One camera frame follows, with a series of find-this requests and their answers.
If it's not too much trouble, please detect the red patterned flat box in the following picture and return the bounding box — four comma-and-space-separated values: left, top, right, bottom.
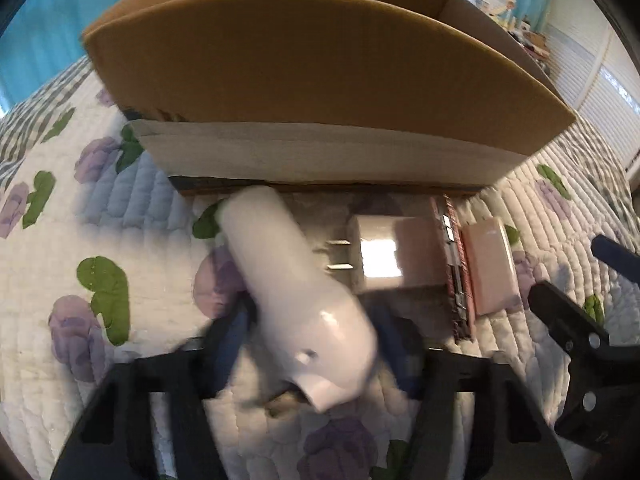
429, 194, 477, 345

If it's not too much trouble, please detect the white plastic bottle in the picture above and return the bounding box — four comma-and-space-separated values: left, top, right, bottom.
218, 185, 379, 412

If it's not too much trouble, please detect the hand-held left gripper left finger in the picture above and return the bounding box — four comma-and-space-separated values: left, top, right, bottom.
50, 296, 262, 480

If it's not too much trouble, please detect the white power adapter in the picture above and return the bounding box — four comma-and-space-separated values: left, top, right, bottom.
324, 214, 449, 295

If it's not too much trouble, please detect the brown cardboard box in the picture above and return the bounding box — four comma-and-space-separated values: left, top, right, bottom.
81, 0, 579, 199

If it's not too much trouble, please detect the floral quilted blanket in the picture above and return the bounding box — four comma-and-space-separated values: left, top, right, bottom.
0, 55, 640, 480

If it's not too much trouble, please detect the white louvered door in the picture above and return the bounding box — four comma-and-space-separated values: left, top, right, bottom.
542, 5, 640, 171

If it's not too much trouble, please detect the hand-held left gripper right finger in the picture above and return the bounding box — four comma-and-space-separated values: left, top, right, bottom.
374, 307, 574, 480

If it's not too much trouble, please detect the blue curtain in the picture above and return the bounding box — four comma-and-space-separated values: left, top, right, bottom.
0, 0, 176, 111

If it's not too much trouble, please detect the pink rectangular box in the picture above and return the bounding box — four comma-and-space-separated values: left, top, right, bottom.
461, 216, 524, 317

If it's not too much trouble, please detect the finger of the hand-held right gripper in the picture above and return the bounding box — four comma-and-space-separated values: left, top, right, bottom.
590, 234, 640, 275
527, 280, 640, 457

